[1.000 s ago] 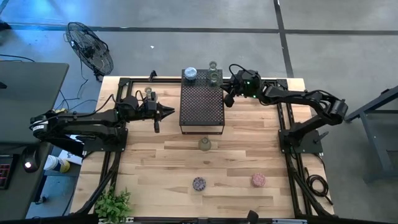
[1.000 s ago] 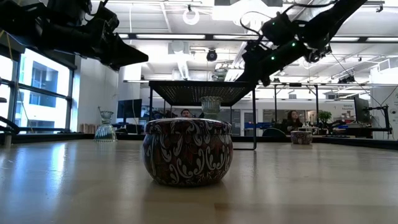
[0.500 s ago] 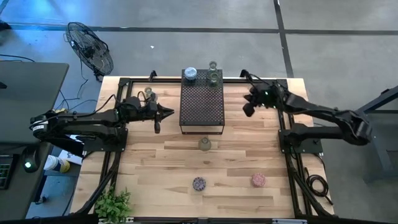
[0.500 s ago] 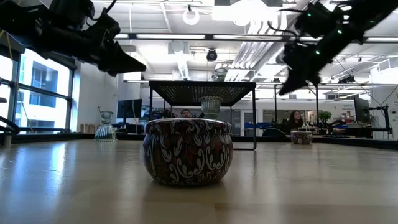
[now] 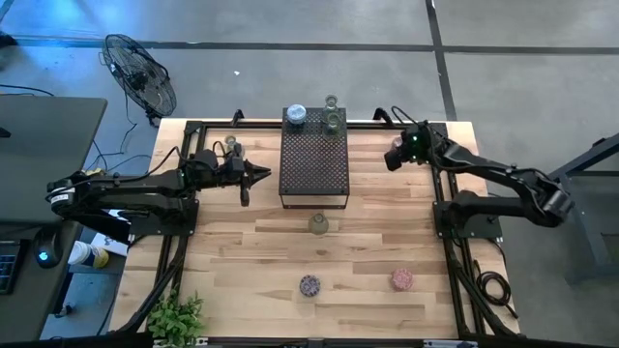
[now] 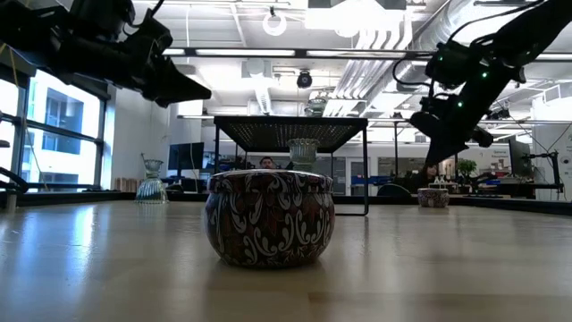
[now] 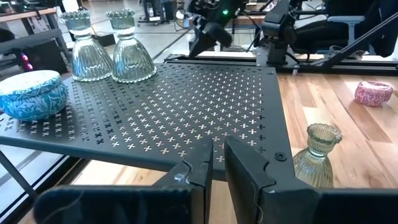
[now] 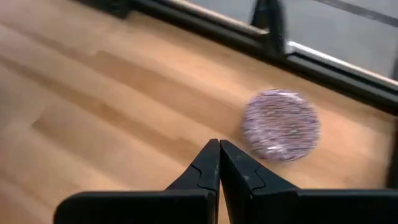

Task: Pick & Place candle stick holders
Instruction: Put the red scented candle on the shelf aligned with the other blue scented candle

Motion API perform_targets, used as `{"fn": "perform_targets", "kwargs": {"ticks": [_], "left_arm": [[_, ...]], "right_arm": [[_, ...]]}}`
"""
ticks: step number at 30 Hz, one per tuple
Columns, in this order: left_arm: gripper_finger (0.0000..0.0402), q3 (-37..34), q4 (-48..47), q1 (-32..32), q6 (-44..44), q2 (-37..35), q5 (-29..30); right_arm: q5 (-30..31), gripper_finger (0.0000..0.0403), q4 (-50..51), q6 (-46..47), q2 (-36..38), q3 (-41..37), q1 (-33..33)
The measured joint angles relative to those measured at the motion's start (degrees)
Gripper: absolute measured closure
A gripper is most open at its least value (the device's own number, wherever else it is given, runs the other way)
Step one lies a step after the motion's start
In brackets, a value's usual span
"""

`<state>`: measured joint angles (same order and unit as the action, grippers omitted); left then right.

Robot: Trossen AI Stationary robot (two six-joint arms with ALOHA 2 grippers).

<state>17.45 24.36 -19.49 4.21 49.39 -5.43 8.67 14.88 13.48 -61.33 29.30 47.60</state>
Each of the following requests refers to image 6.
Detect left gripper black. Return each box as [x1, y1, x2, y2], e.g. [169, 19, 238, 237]
[111, 13, 213, 108]

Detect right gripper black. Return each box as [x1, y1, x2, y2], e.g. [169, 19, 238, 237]
[409, 93, 495, 165]

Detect purple patterned candle tin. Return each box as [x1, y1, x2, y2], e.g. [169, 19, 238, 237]
[416, 187, 450, 208]

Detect dark swirl-patterned candle tin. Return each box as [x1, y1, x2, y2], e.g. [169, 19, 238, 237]
[204, 168, 336, 269]

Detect small green office plant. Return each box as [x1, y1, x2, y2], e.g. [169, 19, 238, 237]
[456, 158, 478, 180]

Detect black computer monitor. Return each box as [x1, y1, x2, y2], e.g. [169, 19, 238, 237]
[509, 138, 532, 178]
[167, 141, 206, 171]

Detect black office chair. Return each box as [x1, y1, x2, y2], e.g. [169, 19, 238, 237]
[377, 182, 412, 198]

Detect black office desk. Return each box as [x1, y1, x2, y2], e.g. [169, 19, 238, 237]
[477, 150, 565, 201]

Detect wooden blocks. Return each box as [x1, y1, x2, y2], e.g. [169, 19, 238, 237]
[114, 177, 143, 193]

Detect large window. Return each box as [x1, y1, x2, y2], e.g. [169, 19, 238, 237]
[0, 69, 108, 191]

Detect black perforated metal rack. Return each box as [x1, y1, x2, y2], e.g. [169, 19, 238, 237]
[213, 114, 370, 217]

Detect black bar with light strips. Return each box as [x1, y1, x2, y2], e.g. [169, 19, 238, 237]
[163, 47, 572, 63]

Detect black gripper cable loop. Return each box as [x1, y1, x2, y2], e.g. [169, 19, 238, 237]
[391, 52, 438, 100]

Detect white ring light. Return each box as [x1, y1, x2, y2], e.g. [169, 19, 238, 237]
[262, 9, 288, 38]

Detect black table frame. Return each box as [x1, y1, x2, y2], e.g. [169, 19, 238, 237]
[0, 190, 572, 216]

